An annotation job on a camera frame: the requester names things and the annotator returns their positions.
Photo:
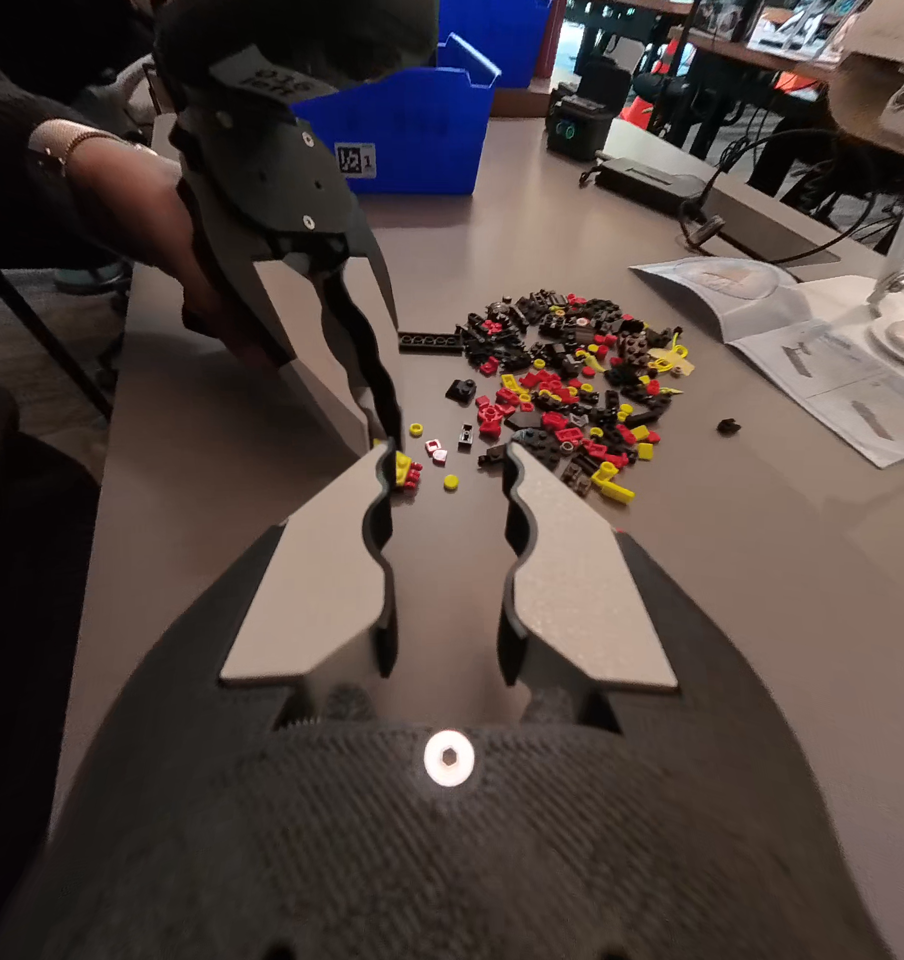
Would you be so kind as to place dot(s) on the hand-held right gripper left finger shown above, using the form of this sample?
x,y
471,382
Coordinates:
x,y
309,600

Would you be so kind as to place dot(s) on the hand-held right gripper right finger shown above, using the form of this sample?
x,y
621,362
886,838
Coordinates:
x,y
587,600

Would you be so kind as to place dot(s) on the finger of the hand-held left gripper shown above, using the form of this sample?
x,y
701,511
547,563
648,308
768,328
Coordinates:
x,y
309,337
377,322

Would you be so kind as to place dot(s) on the yellow red lego assembly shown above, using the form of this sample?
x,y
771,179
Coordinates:
x,y
403,469

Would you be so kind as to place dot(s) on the pile of lego pieces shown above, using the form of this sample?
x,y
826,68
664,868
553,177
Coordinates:
x,y
489,420

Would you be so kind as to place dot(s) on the person's left forearm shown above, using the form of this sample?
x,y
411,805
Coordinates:
x,y
17,172

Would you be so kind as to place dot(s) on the long black holed lego plate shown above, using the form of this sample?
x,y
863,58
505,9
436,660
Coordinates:
x,y
403,341

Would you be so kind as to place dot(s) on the black sloped lego brick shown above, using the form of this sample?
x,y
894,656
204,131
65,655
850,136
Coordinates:
x,y
459,394

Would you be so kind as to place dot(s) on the small black flat lego plate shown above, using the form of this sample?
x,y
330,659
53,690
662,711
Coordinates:
x,y
464,429

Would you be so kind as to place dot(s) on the black lego clip piece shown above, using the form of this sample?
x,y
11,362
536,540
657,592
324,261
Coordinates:
x,y
729,426

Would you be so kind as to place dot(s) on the person's left hand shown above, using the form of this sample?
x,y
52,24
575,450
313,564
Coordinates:
x,y
152,232

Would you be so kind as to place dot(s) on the blue plastic bin white label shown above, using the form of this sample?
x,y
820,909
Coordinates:
x,y
422,135

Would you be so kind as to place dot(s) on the black device with green rings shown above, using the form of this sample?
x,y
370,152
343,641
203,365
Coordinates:
x,y
583,112

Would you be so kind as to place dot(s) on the black flat box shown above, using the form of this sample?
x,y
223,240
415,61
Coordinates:
x,y
646,184

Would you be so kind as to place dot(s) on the grey paper leaflet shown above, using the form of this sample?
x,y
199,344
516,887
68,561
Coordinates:
x,y
691,281

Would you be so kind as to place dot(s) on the instruction booklet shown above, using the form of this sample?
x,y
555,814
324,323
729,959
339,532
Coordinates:
x,y
819,375

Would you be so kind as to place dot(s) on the grey laptop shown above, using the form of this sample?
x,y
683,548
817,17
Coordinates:
x,y
781,236

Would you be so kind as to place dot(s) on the wooden desk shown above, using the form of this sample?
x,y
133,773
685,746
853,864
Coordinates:
x,y
766,60

